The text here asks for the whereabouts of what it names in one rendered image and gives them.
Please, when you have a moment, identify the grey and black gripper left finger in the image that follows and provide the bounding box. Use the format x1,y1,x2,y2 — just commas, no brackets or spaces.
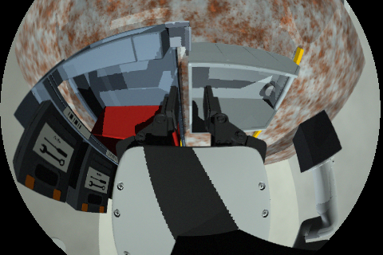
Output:
116,86,180,164

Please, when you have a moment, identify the red open bin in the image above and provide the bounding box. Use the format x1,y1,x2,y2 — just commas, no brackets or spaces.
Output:
91,105,180,155

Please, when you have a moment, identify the grey metal bin rack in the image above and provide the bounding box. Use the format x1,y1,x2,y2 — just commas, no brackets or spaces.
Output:
14,21,192,165

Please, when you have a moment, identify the yellow vertical bar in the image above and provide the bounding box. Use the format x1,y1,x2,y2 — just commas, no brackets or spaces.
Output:
253,47,304,138

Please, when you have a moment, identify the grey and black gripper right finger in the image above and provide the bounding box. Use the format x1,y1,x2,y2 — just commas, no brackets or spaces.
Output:
203,85,267,163

